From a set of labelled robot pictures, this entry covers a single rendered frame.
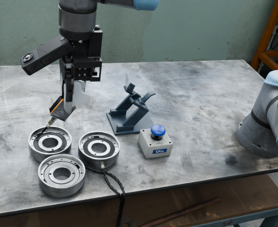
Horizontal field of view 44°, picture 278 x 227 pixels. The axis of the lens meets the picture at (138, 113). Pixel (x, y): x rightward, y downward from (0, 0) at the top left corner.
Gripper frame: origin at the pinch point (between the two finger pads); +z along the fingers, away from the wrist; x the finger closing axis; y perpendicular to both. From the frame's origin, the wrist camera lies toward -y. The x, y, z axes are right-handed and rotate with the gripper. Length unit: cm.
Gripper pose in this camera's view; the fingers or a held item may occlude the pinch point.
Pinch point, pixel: (64, 105)
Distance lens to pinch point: 83.9
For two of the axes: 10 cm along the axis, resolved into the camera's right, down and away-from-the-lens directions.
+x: -3.2, -6.1, 7.2
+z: -1.5, 7.9, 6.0
